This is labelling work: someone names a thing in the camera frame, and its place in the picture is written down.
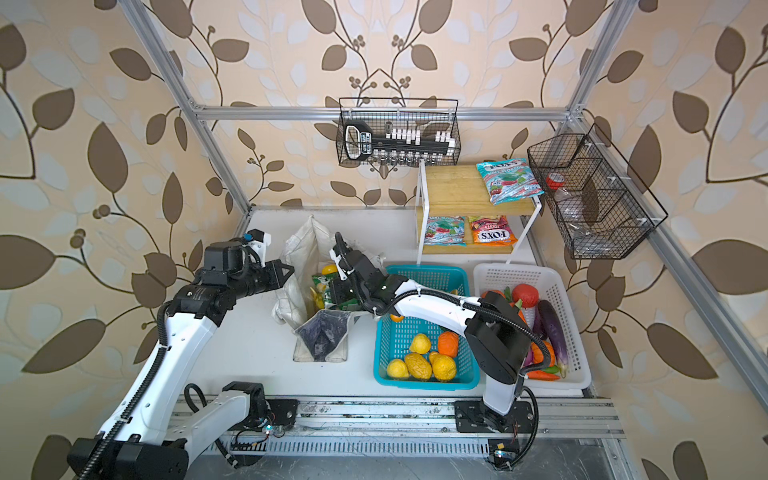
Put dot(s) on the teal plastic basket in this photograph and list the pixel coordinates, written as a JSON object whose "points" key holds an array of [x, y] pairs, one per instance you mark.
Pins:
{"points": [[393, 339]]}

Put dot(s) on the black wire basket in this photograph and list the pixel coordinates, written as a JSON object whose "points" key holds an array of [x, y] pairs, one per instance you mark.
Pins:
{"points": [[621, 211], [436, 114]]}

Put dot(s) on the small orange pumpkin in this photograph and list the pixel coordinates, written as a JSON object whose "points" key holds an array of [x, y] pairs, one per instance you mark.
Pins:
{"points": [[537, 354]]}

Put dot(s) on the purple eggplant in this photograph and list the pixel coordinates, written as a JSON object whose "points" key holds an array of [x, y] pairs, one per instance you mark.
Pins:
{"points": [[554, 333]]}

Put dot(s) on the pink teal snack bag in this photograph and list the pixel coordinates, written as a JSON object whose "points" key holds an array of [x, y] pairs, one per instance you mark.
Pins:
{"points": [[509, 180]]}

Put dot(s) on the plastic bottle red cap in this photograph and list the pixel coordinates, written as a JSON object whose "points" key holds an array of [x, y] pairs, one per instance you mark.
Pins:
{"points": [[568, 206]]}

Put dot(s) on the black tool in basket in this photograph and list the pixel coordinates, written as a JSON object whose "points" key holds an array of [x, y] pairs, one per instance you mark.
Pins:
{"points": [[359, 141]]}

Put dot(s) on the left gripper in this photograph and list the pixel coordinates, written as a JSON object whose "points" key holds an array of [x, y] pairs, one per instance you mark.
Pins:
{"points": [[276, 279]]}

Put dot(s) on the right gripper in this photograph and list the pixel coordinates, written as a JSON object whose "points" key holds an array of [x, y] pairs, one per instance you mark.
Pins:
{"points": [[338, 295]]}

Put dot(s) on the yellow bumpy lemon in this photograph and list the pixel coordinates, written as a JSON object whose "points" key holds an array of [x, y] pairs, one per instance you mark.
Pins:
{"points": [[418, 366]]}

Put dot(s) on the black wire basket right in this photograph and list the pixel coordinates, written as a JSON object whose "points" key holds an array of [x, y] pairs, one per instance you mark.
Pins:
{"points": [[621, 211]]}

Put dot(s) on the black wire basket centre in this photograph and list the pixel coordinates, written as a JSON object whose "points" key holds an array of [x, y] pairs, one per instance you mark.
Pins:
{"points": [[436, 114]]}

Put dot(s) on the white canvas grocery bag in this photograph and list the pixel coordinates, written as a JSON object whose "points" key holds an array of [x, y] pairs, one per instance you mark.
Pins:
{"points": [[321, 334]]}

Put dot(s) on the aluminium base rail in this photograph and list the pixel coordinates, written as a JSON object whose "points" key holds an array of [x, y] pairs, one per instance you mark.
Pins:
{"points": [[417, 427]]}

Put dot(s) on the white wooden shelf rack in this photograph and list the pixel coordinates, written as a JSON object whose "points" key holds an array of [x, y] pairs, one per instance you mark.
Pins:
{"points": [[459, 191]]}

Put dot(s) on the orange tangerine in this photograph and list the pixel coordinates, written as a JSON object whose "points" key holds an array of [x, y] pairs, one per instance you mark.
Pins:
{"points": [[448, 344]]}

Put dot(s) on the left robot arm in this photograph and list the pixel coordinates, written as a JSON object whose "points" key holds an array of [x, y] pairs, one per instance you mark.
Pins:
{"points": [[138, 441]]}

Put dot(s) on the red green candy bag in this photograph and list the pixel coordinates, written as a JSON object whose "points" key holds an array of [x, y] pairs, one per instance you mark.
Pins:
{"points": [[445, 231]]}

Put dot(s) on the small yellow lemon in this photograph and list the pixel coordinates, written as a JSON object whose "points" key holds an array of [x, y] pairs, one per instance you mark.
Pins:
{"points": [[397, 369]]}

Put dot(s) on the white plastic basket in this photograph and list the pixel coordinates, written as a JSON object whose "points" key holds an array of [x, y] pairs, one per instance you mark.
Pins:
{"points": [[504, 277]]}

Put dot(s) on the yellow round lemon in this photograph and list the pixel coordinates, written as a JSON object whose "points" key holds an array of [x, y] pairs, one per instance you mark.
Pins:
{"points": [[443, 367]]}

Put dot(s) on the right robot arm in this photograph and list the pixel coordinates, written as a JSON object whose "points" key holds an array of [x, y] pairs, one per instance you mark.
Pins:
{"points": [[502, 344]]}

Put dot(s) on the orange Fox's candy bag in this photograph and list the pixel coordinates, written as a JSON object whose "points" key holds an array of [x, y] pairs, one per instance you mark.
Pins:
{"points": [[492, 231]]}

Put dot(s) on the red tomato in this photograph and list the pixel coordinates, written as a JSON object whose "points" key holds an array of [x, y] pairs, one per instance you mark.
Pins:
{"points": [[525, 296]]}

